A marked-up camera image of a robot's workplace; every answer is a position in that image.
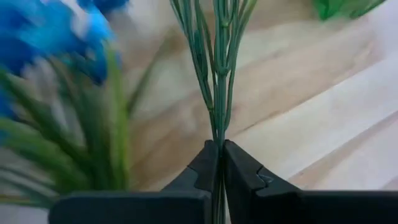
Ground pink flower sprig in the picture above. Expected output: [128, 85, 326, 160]
[169, 0, 259, 224]

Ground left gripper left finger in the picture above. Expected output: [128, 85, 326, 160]
[48, 140, 220, 224]

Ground green glass vase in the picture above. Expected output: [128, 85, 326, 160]
[312, 0, 388, 22]

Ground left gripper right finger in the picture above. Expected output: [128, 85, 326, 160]
[223, 139, 398, 224]

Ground blue flower sprig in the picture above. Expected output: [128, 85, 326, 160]
[0, 0, 162, 206]

